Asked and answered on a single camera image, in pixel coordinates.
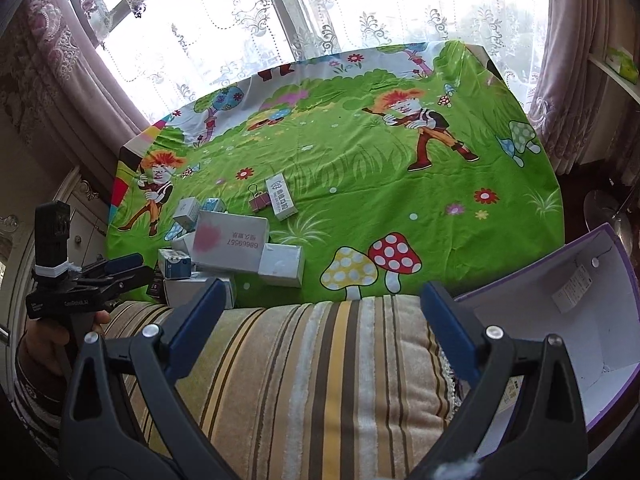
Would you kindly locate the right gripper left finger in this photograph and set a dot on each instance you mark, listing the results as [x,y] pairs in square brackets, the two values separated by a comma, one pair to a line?
[101,438]

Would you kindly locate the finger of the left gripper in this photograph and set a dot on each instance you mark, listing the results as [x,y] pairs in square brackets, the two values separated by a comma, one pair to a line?
[107,286]
[123,264]

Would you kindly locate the striped plush cushion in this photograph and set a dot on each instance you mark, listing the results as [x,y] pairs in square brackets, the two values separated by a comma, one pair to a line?
[334,390]

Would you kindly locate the small white box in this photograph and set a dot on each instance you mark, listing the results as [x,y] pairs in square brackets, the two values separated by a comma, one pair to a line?
[184,243]

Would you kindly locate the pink curtain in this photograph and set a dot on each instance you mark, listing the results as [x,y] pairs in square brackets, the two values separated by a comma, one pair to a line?
[57,95]

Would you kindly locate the plain white cube box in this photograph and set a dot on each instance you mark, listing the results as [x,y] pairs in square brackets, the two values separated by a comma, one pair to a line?
[282,265]

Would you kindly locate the flat white box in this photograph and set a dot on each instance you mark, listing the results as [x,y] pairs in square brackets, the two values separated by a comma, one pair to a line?
[179,292]

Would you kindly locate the purple storage box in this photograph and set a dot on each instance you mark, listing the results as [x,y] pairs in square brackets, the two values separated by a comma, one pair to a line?
[585,292]

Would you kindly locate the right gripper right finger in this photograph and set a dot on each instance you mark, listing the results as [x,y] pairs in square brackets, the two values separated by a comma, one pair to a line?
[545,436]

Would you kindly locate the person left hand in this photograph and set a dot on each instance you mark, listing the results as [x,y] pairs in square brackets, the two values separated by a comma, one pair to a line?
[42,347]

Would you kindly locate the gold white dental box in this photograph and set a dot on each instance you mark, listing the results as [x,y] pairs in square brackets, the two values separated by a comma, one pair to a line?
[280,197]

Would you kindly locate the green tissue pack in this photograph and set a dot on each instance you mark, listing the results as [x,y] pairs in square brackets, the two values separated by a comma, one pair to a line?
[623,63]

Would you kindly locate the cartoon green tablecloth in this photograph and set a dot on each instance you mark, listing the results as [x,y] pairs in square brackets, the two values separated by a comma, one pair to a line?
[405,164]

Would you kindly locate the white wall shelf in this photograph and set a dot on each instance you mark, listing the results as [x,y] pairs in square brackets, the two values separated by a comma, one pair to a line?
[631,89]

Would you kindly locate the white medicine box red logo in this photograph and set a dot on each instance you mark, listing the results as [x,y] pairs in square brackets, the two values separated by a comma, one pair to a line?
[229,242]

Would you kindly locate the pink binder clip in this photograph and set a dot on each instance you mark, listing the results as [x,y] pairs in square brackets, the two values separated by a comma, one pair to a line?
[259,198]

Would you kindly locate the white diamond logo box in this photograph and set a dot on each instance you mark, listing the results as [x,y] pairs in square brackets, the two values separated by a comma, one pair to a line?
[186,213]

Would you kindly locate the white lace curtain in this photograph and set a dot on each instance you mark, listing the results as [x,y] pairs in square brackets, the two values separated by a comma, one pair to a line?
[165,53]

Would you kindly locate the teal patterned box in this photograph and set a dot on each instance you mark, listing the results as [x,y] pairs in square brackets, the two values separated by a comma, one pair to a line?
[213,204]

